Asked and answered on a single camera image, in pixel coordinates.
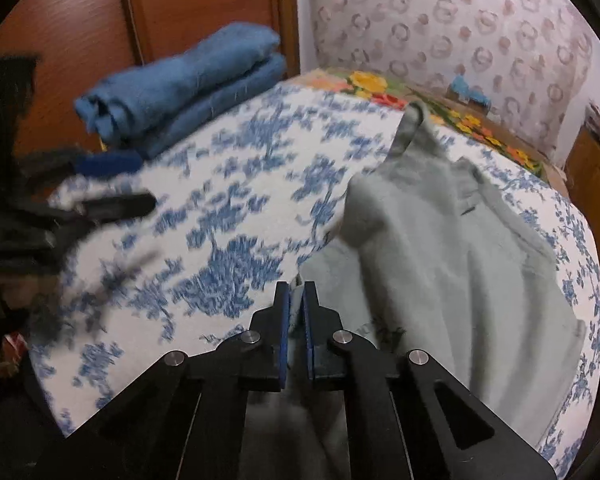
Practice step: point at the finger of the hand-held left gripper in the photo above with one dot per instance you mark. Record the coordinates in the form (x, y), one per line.
(120, 206)
(110, 163)

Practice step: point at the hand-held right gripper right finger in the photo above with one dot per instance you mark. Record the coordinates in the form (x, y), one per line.
(308, 340)

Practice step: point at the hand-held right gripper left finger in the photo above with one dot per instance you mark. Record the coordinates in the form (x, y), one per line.
(284, 340)

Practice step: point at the grey-green shirt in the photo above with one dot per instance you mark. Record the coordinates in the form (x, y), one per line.
(430, 260)

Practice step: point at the folded blue pants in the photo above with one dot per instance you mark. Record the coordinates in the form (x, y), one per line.
(180, 85)

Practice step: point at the blue floral white bedsheet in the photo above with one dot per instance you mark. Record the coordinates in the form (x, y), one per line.
(230, 185)

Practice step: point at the brown slatted wardrobe door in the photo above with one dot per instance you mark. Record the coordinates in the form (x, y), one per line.
(60, 50)
(205, 0)

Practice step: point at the colourful flower blanket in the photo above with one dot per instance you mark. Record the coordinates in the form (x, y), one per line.
(370, 82)

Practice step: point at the small blue-topped box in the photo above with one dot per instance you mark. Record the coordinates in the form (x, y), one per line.
(467, 91)

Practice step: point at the wooden cabinet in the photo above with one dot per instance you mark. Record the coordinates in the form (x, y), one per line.
(592, 180)

